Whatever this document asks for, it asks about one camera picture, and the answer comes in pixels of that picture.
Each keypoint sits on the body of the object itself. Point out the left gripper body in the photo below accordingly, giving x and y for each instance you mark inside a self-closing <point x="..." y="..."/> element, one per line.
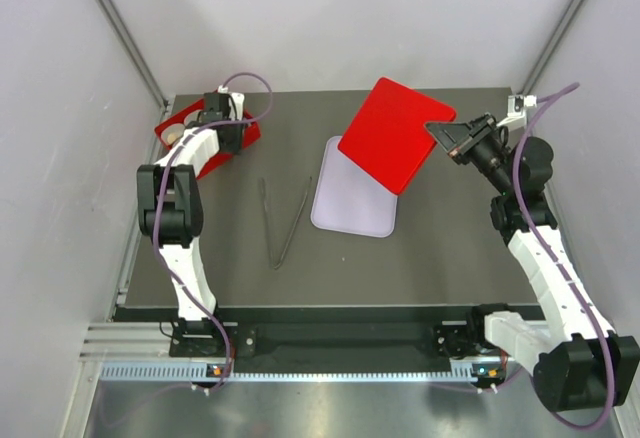
<point x="236" y="134"/>

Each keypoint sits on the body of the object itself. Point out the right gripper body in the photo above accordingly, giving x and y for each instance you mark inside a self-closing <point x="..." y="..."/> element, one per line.
<point x="483" y="150"/>

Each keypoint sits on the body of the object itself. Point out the red box lid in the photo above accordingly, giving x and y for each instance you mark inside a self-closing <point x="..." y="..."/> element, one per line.
<point x="387" y="137"/>

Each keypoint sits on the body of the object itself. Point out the metal serving tongs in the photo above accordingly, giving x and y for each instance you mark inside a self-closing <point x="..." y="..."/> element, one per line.
<point x="276" y="259"/>

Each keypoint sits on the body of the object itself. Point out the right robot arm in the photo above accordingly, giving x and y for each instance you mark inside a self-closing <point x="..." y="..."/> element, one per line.
<point x="580" y="362"/>

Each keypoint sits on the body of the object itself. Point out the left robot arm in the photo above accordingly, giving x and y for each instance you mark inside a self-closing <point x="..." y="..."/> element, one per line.
<point x="171" y="214"/>

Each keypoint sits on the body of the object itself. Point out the white paper cup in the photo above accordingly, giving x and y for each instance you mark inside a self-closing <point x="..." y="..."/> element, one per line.
<point x="192" y="117"/>
<point x="173" y="128"/>

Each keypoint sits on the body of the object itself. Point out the lavender plastic tray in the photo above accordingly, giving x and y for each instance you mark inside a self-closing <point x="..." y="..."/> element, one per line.
<point x="348" y="200"/>

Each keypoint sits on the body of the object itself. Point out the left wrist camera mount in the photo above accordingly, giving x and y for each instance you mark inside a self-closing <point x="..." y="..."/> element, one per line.
<point x="236" y="102"/>

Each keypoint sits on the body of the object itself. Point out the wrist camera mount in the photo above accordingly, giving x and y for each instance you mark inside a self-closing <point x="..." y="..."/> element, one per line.
<point x="518" y="107"/>
<point x="236" y="102"/>

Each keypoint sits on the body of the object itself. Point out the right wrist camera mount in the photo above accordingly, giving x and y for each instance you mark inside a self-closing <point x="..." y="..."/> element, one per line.
<point x="518" y="107"/>

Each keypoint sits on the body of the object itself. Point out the aluminium frame rail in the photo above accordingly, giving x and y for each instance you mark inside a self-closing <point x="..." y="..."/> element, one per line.
<point x="132" y="51"/>

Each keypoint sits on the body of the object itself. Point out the grey slotted cable duct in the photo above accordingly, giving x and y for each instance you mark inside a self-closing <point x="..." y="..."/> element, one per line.
<point x="201" y="372"/>

